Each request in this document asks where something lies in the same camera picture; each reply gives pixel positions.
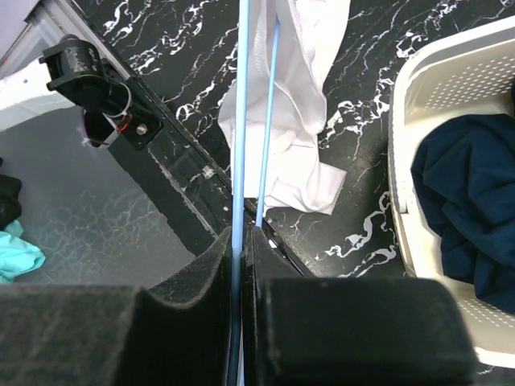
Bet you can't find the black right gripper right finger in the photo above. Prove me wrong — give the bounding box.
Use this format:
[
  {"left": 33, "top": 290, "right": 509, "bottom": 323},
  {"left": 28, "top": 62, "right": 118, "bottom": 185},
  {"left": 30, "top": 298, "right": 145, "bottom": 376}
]
[{"left": 243, "top": 227, "right": 477, "bottom": 385}]

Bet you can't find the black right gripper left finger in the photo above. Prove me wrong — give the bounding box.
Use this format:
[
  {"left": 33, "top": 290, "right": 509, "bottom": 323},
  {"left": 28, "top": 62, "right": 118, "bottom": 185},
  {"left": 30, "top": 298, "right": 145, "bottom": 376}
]
[{"left": 1, "top": 229, "right": 231, "bottom": 385}]

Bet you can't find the blue wire hanger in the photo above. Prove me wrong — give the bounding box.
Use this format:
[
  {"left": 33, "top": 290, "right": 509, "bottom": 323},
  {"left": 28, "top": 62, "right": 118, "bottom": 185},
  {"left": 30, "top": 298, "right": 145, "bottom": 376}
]
[{"left": 221, "top": 1, "right": 281, "bottom": 385}]

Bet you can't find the navy blue t shirt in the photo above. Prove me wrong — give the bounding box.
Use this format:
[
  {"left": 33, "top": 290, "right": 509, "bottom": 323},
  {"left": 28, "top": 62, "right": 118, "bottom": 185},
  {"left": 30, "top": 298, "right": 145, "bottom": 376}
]
[{"left": 410, "top": 113, "right": 514, "bottom": 313}]

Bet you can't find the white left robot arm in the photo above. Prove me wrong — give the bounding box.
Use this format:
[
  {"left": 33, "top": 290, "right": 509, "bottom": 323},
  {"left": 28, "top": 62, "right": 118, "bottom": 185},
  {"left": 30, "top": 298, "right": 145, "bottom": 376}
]
[{"left": 1, "top": 35, "right": 163, "bottom": 150}]

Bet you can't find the teal cloth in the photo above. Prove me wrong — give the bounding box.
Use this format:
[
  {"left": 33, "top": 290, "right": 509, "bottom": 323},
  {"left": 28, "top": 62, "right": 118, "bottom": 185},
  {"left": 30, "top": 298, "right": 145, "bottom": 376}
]
[{"left": 0, "top": 220, "right": 46, "bottom": 285}]

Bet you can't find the cream plastic laundry basket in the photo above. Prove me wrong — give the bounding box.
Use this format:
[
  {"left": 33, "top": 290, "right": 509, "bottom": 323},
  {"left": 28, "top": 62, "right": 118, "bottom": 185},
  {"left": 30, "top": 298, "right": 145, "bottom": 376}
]
[{"left": 388, "top": 18, "right": 514, "bottom": 368}]

